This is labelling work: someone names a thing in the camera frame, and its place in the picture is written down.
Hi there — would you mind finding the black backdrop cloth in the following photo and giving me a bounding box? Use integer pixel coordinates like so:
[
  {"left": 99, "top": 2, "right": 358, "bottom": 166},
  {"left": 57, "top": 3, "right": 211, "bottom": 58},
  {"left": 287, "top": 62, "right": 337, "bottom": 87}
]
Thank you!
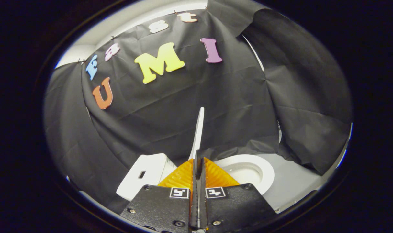
[{"left": 43, "top": 0, "right": 353, "bottom": 215}]

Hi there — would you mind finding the white toilet tank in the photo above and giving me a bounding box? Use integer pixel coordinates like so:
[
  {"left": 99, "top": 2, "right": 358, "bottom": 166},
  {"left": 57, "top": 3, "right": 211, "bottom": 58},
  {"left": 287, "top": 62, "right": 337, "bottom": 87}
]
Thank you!
[{"left": 116, "top": 153, "right": 178, "bottom": 201}]

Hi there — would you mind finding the white toilet lid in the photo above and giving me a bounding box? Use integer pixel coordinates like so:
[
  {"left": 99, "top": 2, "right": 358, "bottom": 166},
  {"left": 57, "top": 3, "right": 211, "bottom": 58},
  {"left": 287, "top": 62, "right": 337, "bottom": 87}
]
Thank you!
[{"left": 189, "top": 107, "right": 205, "bottom": 161}]

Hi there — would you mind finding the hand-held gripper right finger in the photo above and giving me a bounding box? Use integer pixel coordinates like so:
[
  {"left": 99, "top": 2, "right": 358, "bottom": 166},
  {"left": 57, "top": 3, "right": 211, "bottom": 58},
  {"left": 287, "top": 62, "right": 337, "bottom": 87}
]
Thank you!
[{"left": 198, "top": 157, "right": 278, "bottom": 231}]

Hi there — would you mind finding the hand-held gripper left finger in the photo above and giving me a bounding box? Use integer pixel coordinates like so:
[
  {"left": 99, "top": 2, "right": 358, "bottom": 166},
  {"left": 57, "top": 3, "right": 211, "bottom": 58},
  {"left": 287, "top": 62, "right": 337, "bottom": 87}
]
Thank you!
[{"left": 120, "top": 149, "right": 199, "bottom": 231}]

